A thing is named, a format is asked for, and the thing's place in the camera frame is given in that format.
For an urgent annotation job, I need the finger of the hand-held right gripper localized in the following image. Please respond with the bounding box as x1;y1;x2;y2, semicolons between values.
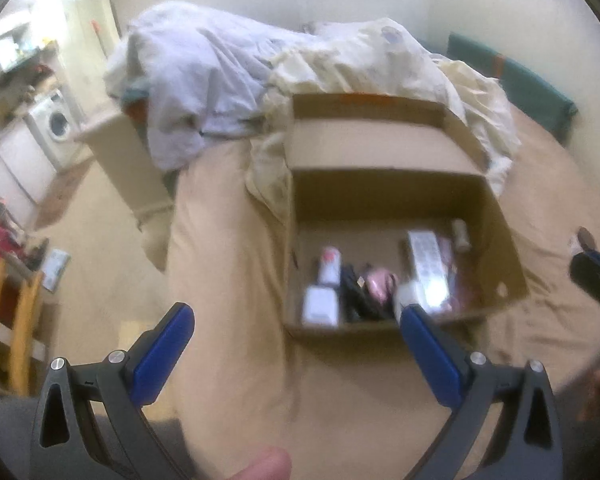
569;247;600;325

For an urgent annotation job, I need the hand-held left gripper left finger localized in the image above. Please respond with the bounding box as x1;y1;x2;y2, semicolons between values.
30;302;196;480

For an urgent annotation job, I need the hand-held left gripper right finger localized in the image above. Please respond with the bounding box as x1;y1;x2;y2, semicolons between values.
400;304;566;480

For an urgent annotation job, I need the white wall charger cube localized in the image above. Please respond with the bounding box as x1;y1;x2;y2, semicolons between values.
392;282;428;318

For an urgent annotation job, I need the pink case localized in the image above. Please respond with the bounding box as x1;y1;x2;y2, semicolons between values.
362;267;398;301

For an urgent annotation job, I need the white remote control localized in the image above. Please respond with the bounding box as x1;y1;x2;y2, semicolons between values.
406;230;453;311

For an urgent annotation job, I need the black cylindrical tube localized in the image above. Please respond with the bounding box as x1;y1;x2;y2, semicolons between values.
341;262;381;322

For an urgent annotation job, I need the white earbuds case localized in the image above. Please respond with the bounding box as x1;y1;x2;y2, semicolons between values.
301;285;341;328

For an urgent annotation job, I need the white pill bottle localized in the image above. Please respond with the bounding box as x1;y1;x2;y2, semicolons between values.
451;219;471;253

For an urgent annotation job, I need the white tube red label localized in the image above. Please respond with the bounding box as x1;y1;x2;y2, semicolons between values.
317;246;343;288

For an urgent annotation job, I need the cardboard box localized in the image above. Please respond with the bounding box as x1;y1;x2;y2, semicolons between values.
282;92;529;343

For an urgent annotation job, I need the person's left hand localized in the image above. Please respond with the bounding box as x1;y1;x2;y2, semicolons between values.
230;447;293;480

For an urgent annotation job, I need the floor scale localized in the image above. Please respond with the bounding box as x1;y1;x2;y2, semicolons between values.
40;249;72;293

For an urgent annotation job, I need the yellow wooden chair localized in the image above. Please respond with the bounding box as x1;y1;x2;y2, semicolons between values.
0;255;46;396

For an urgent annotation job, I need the dark slipper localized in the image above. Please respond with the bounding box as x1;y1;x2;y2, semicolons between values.
22;237;51;271

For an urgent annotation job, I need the brown floor rug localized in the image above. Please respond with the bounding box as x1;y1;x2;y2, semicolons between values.
32;157;96;231

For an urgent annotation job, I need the green cushion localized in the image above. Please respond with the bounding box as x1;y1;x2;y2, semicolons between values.
447;32;578;146

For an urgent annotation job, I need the wooden bedside cabinet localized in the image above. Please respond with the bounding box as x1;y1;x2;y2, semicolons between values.
72;110;173;221

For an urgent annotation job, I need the white low cabinet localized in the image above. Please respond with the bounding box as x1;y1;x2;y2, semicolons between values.
0;125;56;206

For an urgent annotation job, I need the white washing machine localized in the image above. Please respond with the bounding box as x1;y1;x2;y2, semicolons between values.
25;91;81;171

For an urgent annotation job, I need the teal cloth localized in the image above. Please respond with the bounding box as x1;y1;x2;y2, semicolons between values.
119;80;153;111

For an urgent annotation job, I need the pale blue blanket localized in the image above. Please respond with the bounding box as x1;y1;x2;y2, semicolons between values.
102;1;321;171

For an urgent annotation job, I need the cream printed duvet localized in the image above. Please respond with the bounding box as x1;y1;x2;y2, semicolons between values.
245;19;523;221

